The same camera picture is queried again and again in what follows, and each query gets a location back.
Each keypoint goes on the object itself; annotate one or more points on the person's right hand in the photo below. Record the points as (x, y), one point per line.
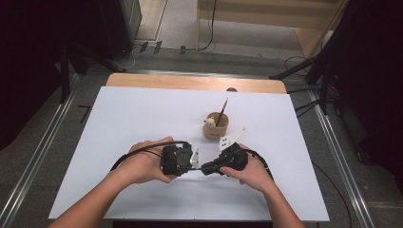
(253, 174)

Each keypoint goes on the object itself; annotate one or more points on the white table mat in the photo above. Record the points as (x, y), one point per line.
(126, 110)

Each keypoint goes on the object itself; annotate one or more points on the wooden table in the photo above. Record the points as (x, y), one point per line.
(177, 82)

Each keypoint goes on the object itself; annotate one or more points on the dark cabinet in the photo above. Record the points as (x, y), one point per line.
(120, 25)

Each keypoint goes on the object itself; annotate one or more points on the dark round table grommet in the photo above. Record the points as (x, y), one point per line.
(232, 89)

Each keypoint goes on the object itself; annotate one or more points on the light wooden shelf unit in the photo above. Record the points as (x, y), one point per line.
(253, 19)

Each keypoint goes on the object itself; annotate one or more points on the person's left hand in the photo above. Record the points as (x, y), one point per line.
(142, 164)

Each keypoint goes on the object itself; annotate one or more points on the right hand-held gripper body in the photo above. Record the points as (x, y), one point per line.
(236, 156)

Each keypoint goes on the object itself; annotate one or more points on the black stand legs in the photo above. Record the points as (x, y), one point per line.
(316, 79)

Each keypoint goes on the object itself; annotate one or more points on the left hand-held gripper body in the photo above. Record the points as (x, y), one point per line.
(176, 160)

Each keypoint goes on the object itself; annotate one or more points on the round wooden pen holder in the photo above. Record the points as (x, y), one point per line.
(215, 131)

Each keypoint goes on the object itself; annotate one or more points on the metal floor rail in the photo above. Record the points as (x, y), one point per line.
(335, 148)
(34, 158)

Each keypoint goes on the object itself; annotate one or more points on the black stand post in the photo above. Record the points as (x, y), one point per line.
(65, 76)

